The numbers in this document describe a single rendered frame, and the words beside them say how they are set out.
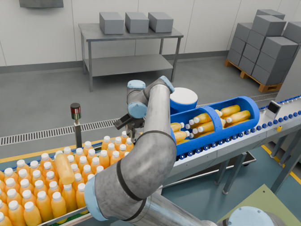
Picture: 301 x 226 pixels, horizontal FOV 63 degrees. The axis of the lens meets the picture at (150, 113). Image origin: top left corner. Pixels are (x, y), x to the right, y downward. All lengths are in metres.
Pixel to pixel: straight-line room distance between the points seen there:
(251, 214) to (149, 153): 0.56
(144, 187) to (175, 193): 2.20
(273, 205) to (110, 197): 0.86
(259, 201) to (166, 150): 0.79
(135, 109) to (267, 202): 0.74
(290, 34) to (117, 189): 4.84
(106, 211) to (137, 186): 0.11
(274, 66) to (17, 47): 4.42
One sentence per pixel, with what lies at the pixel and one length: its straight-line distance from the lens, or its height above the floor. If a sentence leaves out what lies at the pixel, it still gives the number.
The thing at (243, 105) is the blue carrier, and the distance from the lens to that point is 2.19.
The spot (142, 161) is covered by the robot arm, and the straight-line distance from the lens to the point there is 0.59.
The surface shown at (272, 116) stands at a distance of 2.57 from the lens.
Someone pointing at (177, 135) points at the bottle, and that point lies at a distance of 1.66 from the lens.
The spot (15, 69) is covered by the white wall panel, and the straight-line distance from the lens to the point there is 4.88.
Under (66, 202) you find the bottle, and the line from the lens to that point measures 1.48.
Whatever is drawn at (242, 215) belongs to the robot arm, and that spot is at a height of 1.41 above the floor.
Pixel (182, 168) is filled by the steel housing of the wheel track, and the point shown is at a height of 0.86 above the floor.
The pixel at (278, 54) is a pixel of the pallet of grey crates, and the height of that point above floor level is 0.77.
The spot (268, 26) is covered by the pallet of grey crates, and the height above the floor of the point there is 1.10.
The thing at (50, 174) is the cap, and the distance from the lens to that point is 1.48.
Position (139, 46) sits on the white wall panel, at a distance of 5.07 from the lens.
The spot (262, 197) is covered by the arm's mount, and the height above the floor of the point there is 1.28.
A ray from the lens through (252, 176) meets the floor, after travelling 3.28.
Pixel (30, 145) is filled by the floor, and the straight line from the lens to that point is 3.33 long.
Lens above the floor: 2.23
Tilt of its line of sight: 36 degrees down
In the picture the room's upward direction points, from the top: 7 degrees clockwise
